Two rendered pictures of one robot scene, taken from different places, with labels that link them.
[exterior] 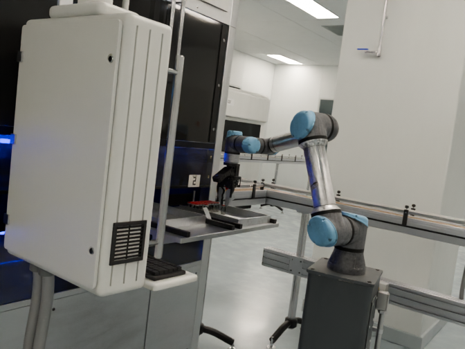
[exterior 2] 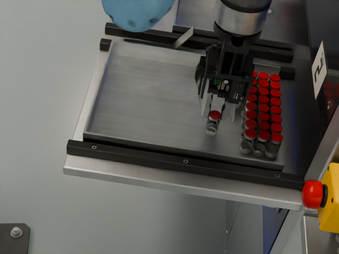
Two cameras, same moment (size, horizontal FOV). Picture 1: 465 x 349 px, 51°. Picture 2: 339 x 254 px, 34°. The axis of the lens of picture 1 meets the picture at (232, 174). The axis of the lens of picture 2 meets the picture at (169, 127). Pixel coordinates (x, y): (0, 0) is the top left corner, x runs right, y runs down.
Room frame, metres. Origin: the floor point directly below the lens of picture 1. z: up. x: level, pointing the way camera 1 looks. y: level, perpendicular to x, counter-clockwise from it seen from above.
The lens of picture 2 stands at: (2.86, -0.44, 1.60)
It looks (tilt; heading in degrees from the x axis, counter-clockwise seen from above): 46 degrees down; 144
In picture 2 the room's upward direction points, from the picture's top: 9 degrees clockwise
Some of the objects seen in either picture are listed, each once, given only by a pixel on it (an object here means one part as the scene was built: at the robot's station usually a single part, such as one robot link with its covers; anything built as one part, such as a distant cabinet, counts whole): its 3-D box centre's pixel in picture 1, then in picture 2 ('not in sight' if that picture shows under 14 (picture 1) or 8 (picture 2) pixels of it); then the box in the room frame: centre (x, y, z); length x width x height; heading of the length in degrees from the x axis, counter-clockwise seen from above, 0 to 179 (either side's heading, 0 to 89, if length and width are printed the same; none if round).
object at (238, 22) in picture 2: (230, 158); (243, 11); (2.35, 0.02, 1.15); 0.08 x 0.08 x 0.05
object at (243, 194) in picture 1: (228, 192); not in sight; (2.93, 0.01, 0.92); 0.69 x 0.16 x 0.16; 145
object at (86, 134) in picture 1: (82, 142); not in sight; (1.47, 0.46, 1.19); 0.50 x 0.19 x 0.78; 53
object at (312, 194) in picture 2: not in sight; (316, 194); (2.58, 0.02, 1.00); 0.04 x 0.04 x 0.04; 55
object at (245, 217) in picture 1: (224, 213); (189, 103); (2.27, 0.01, 0.90); 0.34 x 0.26 x 0.04; 54
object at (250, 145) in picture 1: (250, 145); not in sight; (2.28, -0.06, 1.23); 0.11 x 0.11 x 0.08; 39
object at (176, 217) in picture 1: (155, 213); (251, 9); (2.06, 0.30, 0.90); 0.34 x 0.26 x 0.04; 55
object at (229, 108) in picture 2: (223, 196); (231, 107); (2.37, 0.03, 0.97); 0.06 x 0.03 x 0.09; 144
